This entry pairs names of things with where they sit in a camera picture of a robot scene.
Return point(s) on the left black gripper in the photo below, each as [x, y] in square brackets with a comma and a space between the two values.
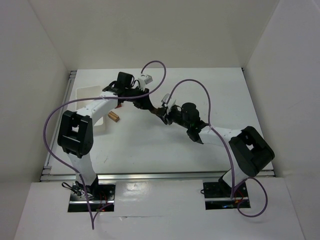
[139, 94]

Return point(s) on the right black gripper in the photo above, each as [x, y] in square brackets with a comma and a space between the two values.
[166, 116]

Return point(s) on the long light wood block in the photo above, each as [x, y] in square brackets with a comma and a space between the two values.
[113, 116]

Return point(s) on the white plastic bin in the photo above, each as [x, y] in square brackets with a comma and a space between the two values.
[90, 92]

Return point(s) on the dark brown arch block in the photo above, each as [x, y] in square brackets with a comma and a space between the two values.
[158, 111]

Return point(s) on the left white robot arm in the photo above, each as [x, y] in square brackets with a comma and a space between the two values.
[76, 132]

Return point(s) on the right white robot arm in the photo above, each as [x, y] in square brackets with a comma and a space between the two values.
[248, 151]

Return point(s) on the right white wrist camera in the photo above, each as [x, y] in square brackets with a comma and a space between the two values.
[168, 102]

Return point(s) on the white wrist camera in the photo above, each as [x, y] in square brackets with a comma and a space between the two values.
[168, 102]
[144, 80]

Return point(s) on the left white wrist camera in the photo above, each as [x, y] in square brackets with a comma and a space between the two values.
[144, 80]

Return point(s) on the left aluminium rail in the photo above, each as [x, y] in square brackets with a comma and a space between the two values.
[58, 112]

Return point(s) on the aluminium rail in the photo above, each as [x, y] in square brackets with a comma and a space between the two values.
[138, 176]
[58, 112]

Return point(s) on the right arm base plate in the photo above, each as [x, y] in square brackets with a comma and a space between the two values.
[216, 199]

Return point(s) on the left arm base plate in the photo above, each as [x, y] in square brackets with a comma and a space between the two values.
[104, 200]

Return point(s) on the front aluminium rail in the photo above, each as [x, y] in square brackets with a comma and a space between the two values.
[138, 176]

